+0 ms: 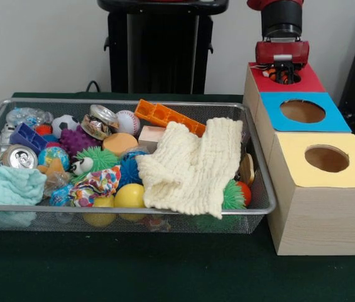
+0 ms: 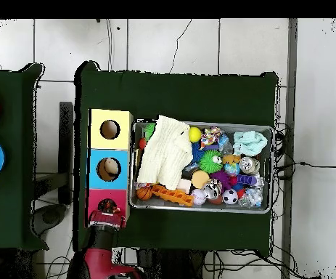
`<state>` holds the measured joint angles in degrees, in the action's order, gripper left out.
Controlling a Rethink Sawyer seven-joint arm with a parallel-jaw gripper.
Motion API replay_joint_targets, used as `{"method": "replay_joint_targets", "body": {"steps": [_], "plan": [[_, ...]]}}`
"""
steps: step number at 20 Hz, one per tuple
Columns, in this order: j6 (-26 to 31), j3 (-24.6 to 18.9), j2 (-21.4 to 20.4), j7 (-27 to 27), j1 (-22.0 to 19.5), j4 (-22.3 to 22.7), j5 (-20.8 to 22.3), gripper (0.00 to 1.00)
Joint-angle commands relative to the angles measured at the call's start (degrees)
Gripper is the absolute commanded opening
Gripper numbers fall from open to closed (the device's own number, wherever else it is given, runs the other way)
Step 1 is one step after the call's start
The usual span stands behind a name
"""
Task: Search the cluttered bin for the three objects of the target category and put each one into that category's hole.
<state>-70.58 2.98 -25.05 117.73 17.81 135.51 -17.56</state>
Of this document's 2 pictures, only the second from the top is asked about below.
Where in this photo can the yellow ball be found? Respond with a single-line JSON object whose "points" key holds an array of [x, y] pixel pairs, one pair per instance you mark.
{"points": [[195, 134]]}

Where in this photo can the cream knitted cloth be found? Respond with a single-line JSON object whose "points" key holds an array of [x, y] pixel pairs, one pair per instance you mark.
{"points": [[164, 154]]}

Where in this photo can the light blue cloth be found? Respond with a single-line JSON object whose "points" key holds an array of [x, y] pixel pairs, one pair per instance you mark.
{"points": [[249, 144]]}

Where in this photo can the silver drink can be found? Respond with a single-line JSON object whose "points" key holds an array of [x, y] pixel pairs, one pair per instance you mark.
{"points": [[249, 165]]}

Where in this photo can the small soccer ball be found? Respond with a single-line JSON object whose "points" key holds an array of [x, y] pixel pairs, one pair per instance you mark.
{"points": [[230, 196]]}

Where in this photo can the small globe ball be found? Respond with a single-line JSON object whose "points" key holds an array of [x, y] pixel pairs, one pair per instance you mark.
{"points": [[232, 169]]}

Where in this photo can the colourful patterned cloth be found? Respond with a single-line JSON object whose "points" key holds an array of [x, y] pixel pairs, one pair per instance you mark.
{"points": [[209, 136]]}

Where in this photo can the green spiky toy with eyes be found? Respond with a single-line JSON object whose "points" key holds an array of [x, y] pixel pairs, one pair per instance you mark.
{"points": [[209, 161]]}

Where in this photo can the clear mesh bin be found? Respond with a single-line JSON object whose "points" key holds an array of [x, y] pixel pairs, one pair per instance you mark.
{"points": [[228, 209]]}

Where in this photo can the orange striped tiger plush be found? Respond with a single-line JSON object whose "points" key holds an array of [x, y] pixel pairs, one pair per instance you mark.
{"points": [[108, 205]]}

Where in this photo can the wooden box with three holes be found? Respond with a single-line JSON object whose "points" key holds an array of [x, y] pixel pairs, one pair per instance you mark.
{"points": [[119, 174]]}

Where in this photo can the dark green table cloth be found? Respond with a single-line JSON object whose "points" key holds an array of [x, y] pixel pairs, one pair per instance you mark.
{"points": [[13, 174], [170, 96]]}

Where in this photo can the purple bumpy ball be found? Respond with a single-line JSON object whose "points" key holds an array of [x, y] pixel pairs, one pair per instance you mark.
{"points": [[221, 178]]}

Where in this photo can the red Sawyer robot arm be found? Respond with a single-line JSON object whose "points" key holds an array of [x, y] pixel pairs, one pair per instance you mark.
{"points": [[103, 261]]}

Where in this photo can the orange plastic block tray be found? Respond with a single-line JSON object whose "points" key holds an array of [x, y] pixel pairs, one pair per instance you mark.
{"points": [[173, 196]]}

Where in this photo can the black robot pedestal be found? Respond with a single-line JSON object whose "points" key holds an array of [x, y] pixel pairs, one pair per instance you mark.
{"points": [[173, 267]]}

